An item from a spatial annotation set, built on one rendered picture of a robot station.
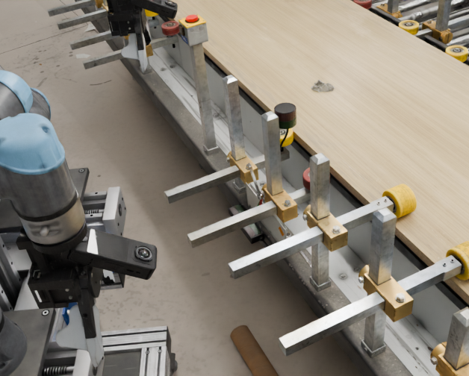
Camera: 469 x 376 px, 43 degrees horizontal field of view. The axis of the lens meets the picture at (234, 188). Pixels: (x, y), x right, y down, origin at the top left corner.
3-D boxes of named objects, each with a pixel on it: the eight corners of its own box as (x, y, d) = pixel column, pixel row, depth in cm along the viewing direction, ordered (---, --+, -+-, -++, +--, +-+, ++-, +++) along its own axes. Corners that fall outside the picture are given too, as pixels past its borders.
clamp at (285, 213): (283, 223, 175) (282, 210, 171) (261, 197, 184) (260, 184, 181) (299, 216, 176) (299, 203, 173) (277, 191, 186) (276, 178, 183)
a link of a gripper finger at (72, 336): (63, 368, 84) (56, 304, 83) (105, 365, 84) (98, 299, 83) (57, 377, 81) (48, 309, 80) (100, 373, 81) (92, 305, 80)
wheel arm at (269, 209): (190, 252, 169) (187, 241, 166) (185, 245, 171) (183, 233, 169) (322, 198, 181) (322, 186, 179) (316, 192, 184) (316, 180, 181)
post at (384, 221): (371, 358, 152) (383, 219, 122) (363, 348, 155) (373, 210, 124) (382, 353, 153) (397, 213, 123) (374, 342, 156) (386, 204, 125)
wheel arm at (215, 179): (169, 206, 190) (167, 195, 187) (166, 200, 192) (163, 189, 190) (290, 160, 202) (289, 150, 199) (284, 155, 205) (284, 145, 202)
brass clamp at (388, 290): (391, 324, 132) (393, 309, 129) (355, 283, 142) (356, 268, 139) (414, 312, 134) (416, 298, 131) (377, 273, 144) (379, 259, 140)
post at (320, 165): (318, 295, 171) (317, 162, 141) (311, 287, 174) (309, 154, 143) (328, 291, 172) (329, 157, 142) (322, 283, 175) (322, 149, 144)
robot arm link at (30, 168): (-8, 109, 71) (62, 107, 70) (22, 181, 78) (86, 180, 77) (-36, 149, 65) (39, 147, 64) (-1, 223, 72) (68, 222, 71)
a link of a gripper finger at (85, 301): (89, 331, 84) (82, 270, 83) (101, 330, 84) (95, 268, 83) (80, 342, 79) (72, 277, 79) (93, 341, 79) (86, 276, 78)
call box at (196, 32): (190, 49, 194) (186, 26, 190) (181, 41, 199) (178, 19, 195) (209, 43, 196) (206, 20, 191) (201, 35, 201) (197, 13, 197)
